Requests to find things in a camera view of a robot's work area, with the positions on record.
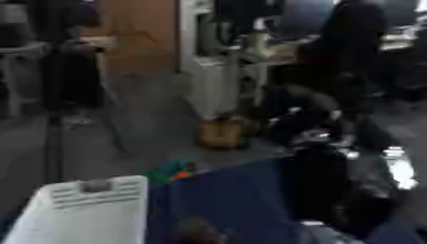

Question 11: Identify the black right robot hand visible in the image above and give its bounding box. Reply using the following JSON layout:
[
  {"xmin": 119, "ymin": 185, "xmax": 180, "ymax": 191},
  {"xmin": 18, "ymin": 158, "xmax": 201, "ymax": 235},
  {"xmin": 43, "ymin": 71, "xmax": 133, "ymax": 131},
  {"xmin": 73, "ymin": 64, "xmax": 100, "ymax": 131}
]
[{"xmin": 258, "ymin": 83, "xmax": 347, "ymax": 148}]

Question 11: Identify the brown cardboard box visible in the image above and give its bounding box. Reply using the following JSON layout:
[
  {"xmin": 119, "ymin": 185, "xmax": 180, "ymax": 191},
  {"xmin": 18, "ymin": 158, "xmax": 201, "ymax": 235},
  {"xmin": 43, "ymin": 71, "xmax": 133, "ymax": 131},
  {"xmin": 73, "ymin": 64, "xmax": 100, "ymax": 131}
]
[{"xmin": 194, "ymin": 118, "xmax": 251, "ymax": 151}]

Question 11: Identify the white cabinet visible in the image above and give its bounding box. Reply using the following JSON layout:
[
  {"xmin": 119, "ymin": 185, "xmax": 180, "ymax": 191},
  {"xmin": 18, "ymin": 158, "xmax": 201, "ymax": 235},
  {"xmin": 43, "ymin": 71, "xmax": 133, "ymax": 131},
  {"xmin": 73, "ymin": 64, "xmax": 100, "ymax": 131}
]
[{"xmin": 176, "ymin": 0, "xmax": 247, "ymax": 120}]

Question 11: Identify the green and orange toy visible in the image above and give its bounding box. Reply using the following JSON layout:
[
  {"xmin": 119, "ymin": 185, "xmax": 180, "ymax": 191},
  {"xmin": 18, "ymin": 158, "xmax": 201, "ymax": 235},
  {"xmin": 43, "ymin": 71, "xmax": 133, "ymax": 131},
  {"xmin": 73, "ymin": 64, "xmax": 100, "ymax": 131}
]
[{"xmin": 145, "ymin": 159, "xmax": 197, "ymax": 184}]

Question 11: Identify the wooden panel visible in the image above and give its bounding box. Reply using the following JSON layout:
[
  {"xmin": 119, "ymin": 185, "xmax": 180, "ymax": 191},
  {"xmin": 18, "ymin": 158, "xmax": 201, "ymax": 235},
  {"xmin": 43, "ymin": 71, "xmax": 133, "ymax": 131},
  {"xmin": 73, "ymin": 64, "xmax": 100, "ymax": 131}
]
[{"xmin": 101, "ymin": 0, "xmax": 180, "ymax": 74}]

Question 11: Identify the white plastic crate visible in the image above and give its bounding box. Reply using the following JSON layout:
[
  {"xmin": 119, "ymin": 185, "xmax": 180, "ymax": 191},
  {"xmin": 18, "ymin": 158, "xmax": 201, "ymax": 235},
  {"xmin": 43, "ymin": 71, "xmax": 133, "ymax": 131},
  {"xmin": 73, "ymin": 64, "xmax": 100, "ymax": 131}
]
[{"xmin": 0, "ymin": 174, "xmax": 151, "ymax": 244}]

